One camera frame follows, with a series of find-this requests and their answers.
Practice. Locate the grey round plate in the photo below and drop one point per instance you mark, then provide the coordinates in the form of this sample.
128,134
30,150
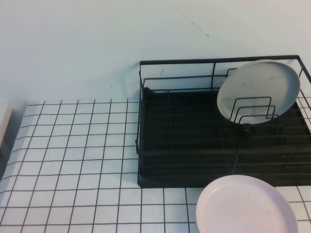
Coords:
267,82

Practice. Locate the pink round plate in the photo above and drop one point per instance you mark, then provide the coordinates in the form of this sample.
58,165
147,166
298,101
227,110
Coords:
243,208

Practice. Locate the black plastic drain tray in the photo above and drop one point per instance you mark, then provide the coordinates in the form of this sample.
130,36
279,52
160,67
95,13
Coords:
189,116

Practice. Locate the white black-grid table mat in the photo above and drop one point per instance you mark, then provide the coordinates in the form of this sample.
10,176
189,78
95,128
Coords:
73,145

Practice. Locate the beige board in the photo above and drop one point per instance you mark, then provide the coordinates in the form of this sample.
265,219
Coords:
4,121

